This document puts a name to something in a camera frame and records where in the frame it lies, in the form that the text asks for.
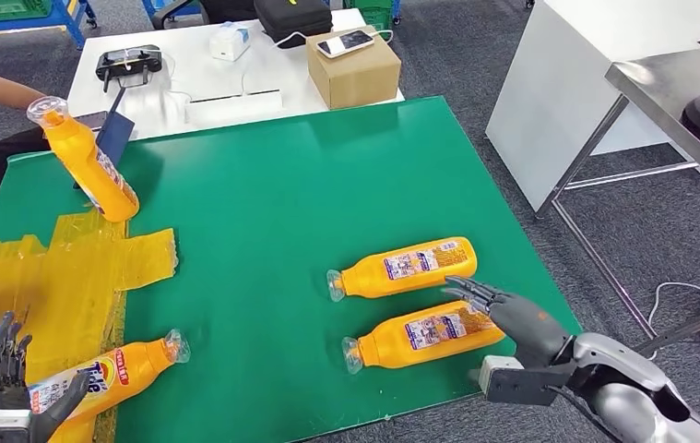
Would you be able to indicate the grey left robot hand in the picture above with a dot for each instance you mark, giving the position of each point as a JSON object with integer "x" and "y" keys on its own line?
{"x": 1, "y": 373}

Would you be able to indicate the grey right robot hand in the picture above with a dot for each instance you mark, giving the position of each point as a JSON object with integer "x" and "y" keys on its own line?
{"x": 527, "y": 330}

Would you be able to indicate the orange detergent bottle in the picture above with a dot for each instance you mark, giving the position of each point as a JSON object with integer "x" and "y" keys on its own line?
{"x": 423, "y": 336}
{"x": 404, "y": 269}
{"x": 123, "y": 373}
{"x": 90, "y": 177}

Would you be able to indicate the dark handheld phone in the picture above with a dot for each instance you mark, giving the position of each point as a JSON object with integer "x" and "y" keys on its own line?
{"x": 96, "y": 120}

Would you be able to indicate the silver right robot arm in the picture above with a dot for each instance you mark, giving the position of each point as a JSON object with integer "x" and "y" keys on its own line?
{"x": 624, "y": 403}

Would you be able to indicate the yellow tape patch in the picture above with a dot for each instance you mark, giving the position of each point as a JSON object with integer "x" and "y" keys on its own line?
{"x": 68, "y": 287}

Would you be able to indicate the white cabinet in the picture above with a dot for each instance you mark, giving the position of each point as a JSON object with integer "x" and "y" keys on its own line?
{"x": 548, "y": 93}

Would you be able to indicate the navy blue folded stand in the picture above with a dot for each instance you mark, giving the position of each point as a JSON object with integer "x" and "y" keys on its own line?
{"x": 117, "y": 137}

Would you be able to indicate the stainless steel table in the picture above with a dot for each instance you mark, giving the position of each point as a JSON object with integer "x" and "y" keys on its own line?
{"x": 664, "y": 81}

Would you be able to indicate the brown cardboard box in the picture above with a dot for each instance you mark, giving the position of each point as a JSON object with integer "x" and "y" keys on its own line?
{"x": 354, "y": 78}

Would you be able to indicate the black remote controller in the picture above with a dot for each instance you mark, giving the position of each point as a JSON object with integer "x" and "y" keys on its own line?
{"x": 128, "y": 62}

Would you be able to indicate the green plastic crate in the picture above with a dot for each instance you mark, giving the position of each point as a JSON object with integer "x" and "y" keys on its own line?
{"x": 6, "y": 7}
{"x": 377, "y": 12}

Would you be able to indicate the white smartphone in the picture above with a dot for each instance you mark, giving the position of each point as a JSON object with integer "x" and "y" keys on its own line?
{"x": 345, "y": 43}

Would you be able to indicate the long white flat box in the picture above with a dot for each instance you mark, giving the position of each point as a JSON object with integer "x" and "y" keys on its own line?
{"x": 233, "y": 110}

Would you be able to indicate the white table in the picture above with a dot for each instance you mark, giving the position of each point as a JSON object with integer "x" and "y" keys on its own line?
{"x": 206, "y": 72}

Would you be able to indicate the black zip case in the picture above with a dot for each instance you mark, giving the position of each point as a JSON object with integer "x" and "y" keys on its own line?
{"x": 293, "y": 16}

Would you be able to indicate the small white blue box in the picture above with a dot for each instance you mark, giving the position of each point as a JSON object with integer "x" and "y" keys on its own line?
{"x": 229, "y": 43}

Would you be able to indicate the black office chair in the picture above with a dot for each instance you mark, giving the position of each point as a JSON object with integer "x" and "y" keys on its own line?
{"x": 226, "y": 7}

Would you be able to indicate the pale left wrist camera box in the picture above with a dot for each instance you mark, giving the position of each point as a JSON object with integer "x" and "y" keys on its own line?
{"x": 4, "y": 427}

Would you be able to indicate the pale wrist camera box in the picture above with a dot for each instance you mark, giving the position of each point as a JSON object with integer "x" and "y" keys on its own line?
{"x": 514, "y": 385}
{"x": 4, "y": 427}

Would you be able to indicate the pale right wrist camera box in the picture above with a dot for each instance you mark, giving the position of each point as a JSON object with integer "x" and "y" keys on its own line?
{"x": 514, "y": 385}

